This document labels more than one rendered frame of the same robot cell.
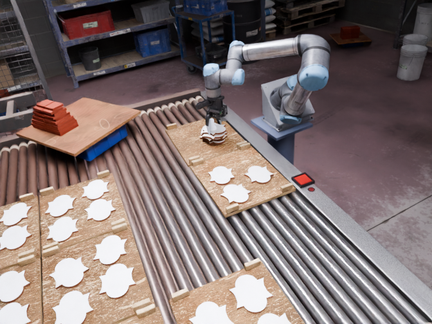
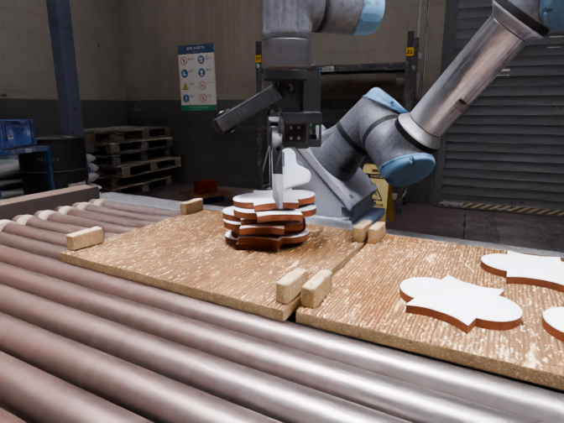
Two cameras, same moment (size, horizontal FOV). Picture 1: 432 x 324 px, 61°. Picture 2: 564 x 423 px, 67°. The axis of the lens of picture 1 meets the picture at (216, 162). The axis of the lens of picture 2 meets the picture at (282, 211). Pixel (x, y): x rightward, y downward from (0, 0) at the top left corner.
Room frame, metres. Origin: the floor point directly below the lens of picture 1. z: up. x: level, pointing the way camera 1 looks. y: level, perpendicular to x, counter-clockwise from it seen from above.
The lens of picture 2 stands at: (1.17, 0.44, 1.16)
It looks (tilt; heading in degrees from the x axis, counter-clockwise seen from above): 14 degrees down; 318
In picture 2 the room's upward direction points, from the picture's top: straight up
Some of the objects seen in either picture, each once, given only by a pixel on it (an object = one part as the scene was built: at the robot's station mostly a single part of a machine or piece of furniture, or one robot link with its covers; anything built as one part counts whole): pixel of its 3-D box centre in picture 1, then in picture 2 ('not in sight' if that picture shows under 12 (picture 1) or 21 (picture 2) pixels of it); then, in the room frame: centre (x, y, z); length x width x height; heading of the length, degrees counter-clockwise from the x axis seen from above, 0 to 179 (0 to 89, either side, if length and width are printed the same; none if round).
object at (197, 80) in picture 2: not in sight; (196, 77); (6.68, -2.83, 1.55); 0.61 x 0.02 x 0.91; 25
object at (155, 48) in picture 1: (151, 40); not in sight; (5.98, 0.82, 0.32); 0.50 x 0.41 x 0.37; 111
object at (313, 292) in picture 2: (197, 162); (317, 288); (1.50, 0.09, 0.95); 0.06 x 0.02 x 0.03; 111
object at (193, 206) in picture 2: not in sight; (191, 206); (1.99, -0.02, 0.95); 0.06 x 0.02 x 0.03; 109
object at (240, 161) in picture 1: (239, 177); (497, 294); (1.37, -0.10, 0.93); 0.41 x 0.35 x 0.02; 21
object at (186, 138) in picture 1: (205, 138); (228, 246); (1.76, 0.05, 0.93); 0.41 x 0.35 x 0.02; 19
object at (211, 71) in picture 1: (212, 76); (289, 2); (1.69, -0.03, 1.32); 0.09 x 0.08 x 0.11; 70
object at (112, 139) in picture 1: (89, 135); not in sight; (1.86, 0.71, 0.97); 0.31 x 0.31 x 0.10; 54
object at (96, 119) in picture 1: (80, 123); not in sight; (1.91, 0.76, 1.03); 0.50 x 0.50 x 0.02; 54
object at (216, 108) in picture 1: (216, 106); (291, 111); (1.68, -0.03, 1.16); 0.09 x 0.08 x 0.12; 53
